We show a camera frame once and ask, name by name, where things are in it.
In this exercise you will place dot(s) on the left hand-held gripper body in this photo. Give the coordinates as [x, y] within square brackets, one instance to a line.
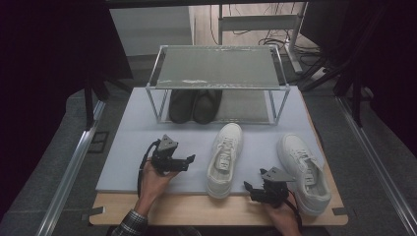
[167, 160]

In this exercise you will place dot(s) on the dark shoe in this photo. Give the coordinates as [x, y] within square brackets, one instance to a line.
[205, 108]
[181, 106]

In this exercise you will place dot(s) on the light grey mat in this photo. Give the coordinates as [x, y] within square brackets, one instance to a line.
[131, 147]

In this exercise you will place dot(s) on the aluminium rail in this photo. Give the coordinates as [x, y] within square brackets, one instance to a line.
[377, 167]
[70, 173]

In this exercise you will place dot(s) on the black metal stand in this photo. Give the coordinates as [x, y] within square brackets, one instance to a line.
[88, 108]
[356, 105]

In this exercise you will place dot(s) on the dark curtain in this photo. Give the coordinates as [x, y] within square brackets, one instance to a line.
[39, 82]
[393, 65]

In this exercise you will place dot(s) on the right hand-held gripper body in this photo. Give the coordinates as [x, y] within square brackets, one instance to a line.
[273, 191]

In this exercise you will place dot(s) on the person's left hand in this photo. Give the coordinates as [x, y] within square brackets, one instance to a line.
[152, 187]

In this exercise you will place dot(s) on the metal shoe rack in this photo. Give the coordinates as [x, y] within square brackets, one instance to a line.
[216, 69]

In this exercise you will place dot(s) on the white sneaker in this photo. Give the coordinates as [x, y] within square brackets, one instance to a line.
[229, 135]
[295, 147]

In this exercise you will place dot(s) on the grey tape strip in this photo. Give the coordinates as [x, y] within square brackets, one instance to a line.
[340, 211]
[95, 212]

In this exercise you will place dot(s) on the white metal frame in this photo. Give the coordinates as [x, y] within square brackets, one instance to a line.
[259, 22]

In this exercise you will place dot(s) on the person's right hand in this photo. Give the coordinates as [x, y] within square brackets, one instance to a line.
[286, 221]

